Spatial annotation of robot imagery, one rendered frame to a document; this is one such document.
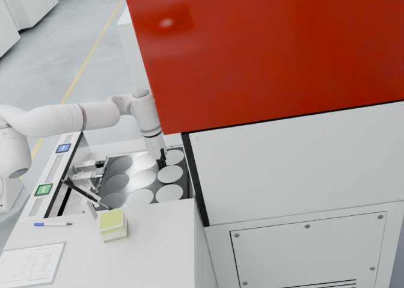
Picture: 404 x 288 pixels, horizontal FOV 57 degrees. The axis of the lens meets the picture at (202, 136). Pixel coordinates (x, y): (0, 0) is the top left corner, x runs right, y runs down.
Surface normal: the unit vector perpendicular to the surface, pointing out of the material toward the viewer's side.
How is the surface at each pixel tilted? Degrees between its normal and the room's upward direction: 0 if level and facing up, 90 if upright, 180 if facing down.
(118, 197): 0
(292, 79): 90
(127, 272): 0
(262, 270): 90
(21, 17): 90
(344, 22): 90
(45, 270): 0
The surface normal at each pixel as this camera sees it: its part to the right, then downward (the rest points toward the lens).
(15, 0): 0.02, 0.58
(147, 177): -0.17, -0.80
